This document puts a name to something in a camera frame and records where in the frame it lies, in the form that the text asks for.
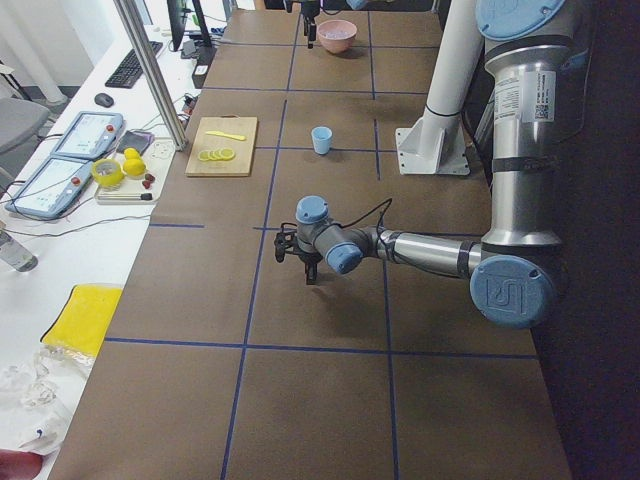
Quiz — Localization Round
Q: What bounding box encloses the yellow plastic knife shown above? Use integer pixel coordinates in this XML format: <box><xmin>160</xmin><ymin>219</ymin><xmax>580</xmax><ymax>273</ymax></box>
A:
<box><xmin>205</xmin><ymin>130</ymin><xmax>247</xmax><ymax>141</ymax></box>

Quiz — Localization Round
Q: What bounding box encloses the teach pendant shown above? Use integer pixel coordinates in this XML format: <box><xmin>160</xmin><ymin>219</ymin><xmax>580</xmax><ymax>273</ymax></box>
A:
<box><xmin>5</xmin><ymin>155</ymin><xmax>94</xmax><ymax>220</ymax></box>
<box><xmin>52</xmin><ymin>111</ymin><xmax>124</xmax><ymax>160</ymax></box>

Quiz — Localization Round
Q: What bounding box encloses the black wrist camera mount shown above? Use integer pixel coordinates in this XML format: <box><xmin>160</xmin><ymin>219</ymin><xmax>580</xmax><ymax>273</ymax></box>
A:
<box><xmin>274</xmin><ymin>225</ymin><xmax>300</xmax><ymax>263</ymax></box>

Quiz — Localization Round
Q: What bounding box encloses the white tray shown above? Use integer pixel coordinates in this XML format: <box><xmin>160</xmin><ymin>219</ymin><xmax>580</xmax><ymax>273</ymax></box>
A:
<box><xmin>91</xmin><ymin>138</ymin><xmax>175</xmax><ymax>205</ymax></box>

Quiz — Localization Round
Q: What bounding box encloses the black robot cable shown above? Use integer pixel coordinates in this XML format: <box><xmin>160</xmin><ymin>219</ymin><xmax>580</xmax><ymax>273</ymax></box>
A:
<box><xmin>339</xmin><ymin>197</ymin><xmax>394</xmax><ymax>261</ymax></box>

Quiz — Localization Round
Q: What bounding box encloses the yellow cloth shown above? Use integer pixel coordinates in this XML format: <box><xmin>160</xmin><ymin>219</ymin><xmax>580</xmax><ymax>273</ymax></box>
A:
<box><xmin>40</xmin><ymin>284</ymin><xmax>123</xmax><ymax>359</ymax></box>

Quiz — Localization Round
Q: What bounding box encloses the bamboo cutting board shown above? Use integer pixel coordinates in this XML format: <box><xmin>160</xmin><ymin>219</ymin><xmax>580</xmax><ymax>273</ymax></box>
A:
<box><xmin>185</xmin><ymin>116</ymin><xmax>258</xmax><ymax>177</ymax></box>

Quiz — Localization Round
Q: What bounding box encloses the black computer mouse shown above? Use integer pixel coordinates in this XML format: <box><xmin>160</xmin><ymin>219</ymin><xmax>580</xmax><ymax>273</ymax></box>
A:
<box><xmin>94</xmin><ymin>93</ymin><xmax>114</xmax><ymax>108</ymax></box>

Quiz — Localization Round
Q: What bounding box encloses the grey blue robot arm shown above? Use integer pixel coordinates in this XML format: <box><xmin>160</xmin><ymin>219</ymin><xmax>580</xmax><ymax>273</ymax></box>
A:
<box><xmin>275</xmin><ymin>1</ymin><xmax>596</xmax><ymax>328</ymax></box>

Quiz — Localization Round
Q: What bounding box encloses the grey office chair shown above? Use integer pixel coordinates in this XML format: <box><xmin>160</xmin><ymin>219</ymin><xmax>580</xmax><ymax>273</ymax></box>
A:
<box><xmin>1</xmin><ymin>98</ymin><xmax>51</xmax><ymax>154</ymax></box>

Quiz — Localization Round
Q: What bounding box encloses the pink bowl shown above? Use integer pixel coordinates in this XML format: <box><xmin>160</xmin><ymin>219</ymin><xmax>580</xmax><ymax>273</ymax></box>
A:
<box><xmin>317</xmin><ymin>19</ymin><xmax>358</xmax><ymax>54</ymax></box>

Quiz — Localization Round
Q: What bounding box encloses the aluminium frame post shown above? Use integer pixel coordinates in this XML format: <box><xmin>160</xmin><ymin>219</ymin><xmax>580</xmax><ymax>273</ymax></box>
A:
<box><xmin>114</xmin><ymin>0</ymin><xmax>188</xmax><ymax>151</ymax></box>

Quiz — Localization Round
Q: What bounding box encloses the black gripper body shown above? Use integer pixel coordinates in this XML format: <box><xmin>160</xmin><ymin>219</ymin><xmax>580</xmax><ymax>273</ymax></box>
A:
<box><xmin>300</xmin><ymin>251</ymin><xmax>321</xmax><ymax>266</ymax></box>

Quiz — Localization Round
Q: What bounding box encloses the black monitor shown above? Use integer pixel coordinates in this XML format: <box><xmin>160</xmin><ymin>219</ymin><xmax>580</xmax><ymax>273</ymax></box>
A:
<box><xmin>166</xmin><ymin>0</ymin><xmax>212</xmax><ymax>51</ymax></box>

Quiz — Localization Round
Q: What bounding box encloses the pile of ice cubes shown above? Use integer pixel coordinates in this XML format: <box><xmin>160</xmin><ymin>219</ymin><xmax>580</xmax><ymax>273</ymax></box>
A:
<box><xmin>323</xmin><ymin>29</ymin><xmax>351</xmax><ymax>40</ymax></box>

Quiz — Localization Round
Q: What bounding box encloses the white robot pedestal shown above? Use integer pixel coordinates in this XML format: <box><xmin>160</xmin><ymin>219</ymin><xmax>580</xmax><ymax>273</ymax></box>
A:
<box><xmin>396</xmin><ymin>0</ymin><xmax>484</xmax><ymax>175</ymax></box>

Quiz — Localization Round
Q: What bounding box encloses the lower teach pendant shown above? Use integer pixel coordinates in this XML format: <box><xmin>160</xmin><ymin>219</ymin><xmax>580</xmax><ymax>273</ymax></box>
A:
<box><xmin>5</xmin><ymin>155</ymin><xmax>94</xmax><ymax>220</ymax></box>

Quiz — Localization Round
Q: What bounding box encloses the upper teach pendant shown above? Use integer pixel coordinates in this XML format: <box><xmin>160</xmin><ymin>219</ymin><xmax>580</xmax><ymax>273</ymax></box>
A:
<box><xmin>52</xmin><ymin>111</ymin><xmax>124</xmax><ymax>160</ymax></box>

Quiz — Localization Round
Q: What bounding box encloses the black keyboard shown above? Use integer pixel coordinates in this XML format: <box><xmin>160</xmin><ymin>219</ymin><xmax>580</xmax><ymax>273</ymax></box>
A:
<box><xmin>105</xmin><ymin>50</ymin><xmax>143</xmax><ymax>89</ymax></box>

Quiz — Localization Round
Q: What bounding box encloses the whole yellow lemon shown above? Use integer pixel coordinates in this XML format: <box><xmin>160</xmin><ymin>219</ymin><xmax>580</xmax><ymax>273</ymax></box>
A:
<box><xmin>122</xmin><ymin>158</ymin><xmax>146</xmax><ymax>178</ymax></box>

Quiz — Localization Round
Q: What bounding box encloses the yellow tape roll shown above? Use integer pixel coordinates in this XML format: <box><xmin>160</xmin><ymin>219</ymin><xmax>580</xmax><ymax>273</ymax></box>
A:
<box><xmin>91</xmin><ymin>159</ymin><xmax>124</xmax><ymax>188</ymax></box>

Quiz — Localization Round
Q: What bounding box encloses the clear plastic bag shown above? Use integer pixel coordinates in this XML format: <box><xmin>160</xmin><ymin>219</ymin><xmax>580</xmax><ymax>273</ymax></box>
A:
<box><xmin>1</xmin><ymin>345</ymin><xmax>95</xmax><ymax>456</ymax></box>

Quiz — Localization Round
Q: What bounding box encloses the lemon slice two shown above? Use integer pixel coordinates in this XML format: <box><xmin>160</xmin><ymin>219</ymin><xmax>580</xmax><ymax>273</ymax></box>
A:
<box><xmin>211</xmin><ymin>148</ymin><xmax>235</xmax><ymax>161</ymax></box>

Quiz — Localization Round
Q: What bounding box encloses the light blue plastic cup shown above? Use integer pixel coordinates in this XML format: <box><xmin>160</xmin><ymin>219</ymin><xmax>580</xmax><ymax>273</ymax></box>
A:
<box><xmin>311</xmin><ymin>126</ymin><xmax>333</xmax><ymax>155</ymax></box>

